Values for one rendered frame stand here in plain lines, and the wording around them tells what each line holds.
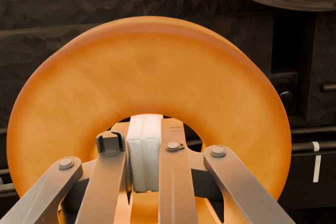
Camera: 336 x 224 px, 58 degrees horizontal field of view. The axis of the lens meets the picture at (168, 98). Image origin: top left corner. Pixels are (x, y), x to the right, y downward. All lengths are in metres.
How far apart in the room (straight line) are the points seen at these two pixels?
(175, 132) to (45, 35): 0.35
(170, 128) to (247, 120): 0.04
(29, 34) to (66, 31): 0.05
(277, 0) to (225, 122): 0.23
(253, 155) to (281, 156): 0.02
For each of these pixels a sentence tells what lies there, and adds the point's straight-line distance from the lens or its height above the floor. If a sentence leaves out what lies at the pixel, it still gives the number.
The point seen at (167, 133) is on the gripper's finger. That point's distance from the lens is 0.15.
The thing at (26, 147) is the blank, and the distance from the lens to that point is 0.17.
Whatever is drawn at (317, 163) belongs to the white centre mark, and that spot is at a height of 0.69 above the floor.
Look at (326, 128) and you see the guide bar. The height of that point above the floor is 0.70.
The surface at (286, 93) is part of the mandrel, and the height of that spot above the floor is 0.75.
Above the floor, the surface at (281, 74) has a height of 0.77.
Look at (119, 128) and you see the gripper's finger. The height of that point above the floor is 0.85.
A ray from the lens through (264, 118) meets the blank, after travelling 0.16.
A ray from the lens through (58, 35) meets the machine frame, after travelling 0.47.
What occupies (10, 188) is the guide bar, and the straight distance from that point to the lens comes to 0.47.
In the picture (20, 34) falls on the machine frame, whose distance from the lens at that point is 0.49.
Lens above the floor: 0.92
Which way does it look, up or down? 20 degrees down
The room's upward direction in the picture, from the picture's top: 4 degrees counter-clockwise
